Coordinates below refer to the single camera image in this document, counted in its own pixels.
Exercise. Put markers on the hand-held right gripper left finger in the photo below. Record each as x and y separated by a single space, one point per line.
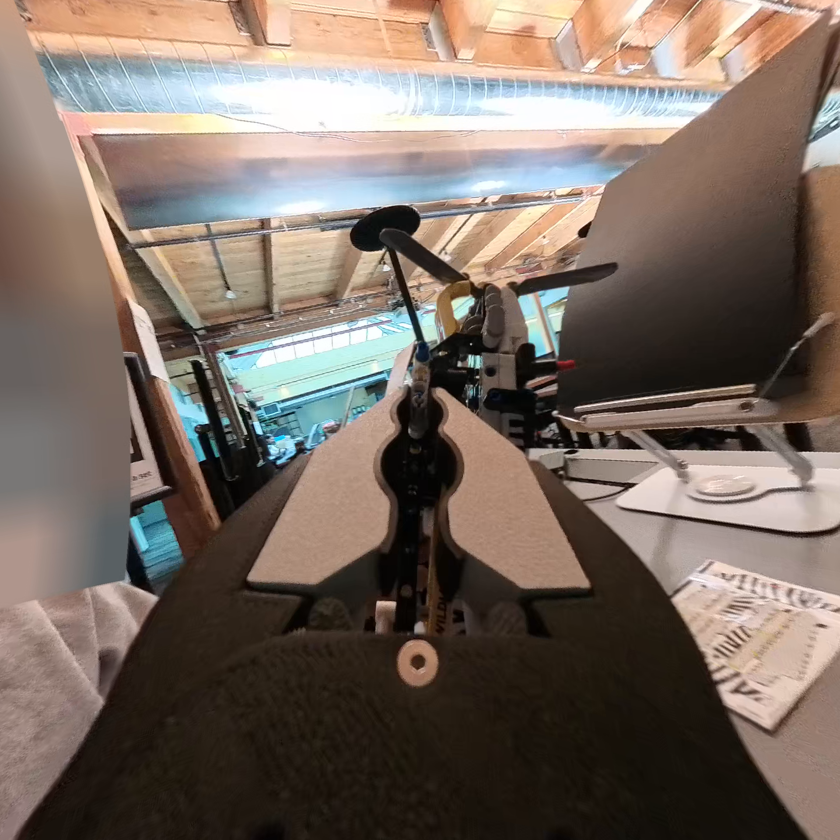
315 525

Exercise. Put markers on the framed tag sign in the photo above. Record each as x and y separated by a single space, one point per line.
148 433

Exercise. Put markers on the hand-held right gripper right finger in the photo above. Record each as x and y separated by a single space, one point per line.
518 525

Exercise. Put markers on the white metal laptop stand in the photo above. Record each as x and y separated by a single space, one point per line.
722 505

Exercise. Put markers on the black pole with round disc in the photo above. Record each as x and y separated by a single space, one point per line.
384 226

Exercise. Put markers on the zebra sticker sheet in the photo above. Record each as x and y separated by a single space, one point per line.
754 643

